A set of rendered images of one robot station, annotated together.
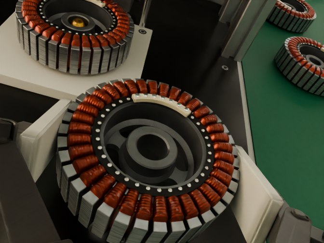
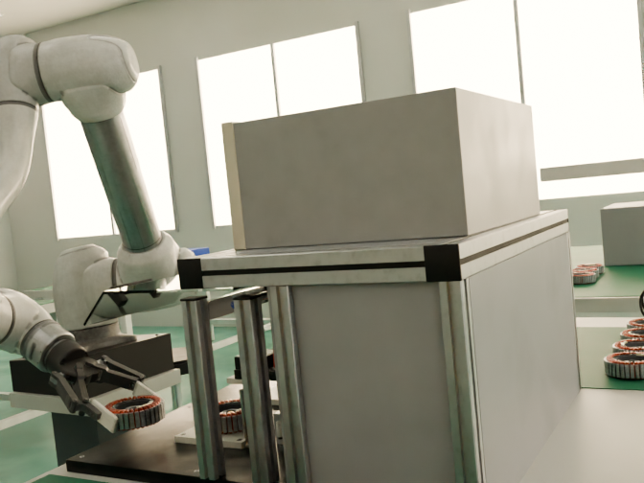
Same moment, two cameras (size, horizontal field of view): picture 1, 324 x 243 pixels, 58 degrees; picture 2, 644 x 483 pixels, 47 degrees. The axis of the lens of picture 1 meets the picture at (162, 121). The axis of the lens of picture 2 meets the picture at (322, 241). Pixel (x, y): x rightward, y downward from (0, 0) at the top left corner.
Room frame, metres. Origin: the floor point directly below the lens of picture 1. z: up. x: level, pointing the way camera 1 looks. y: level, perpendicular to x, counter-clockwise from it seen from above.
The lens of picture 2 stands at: (1.27, -0.79, 1.19)
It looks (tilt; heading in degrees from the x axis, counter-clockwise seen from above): 4 degrees down; 130
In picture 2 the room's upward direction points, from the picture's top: 6 degrees counter-clockwise
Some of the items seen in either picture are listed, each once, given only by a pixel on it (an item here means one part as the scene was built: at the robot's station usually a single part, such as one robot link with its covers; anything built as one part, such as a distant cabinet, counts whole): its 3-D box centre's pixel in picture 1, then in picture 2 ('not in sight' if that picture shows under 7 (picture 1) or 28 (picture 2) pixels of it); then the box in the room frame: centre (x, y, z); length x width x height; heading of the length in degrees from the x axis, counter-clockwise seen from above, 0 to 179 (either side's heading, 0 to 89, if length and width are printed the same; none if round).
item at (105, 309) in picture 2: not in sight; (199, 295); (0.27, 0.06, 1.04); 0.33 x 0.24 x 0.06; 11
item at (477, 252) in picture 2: not in sight; (402, 242); (0.54, 0.29, 1.09); 0.68 x 0.44 x 0.05; 101
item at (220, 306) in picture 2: not in sight; (298, 283); (0.32, 0.25, 1.03); 0.62 x 0.01 x 0.03; 101
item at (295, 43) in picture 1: (312, 64); not in sight; (0.45, -0.18, 0.77); 0.11 x 0.11 x 0.04
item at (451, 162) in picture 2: not in sight; (393, 172); (0.54, 0.28, 1.22); 0.44 x 0.39 x 0.20; 101
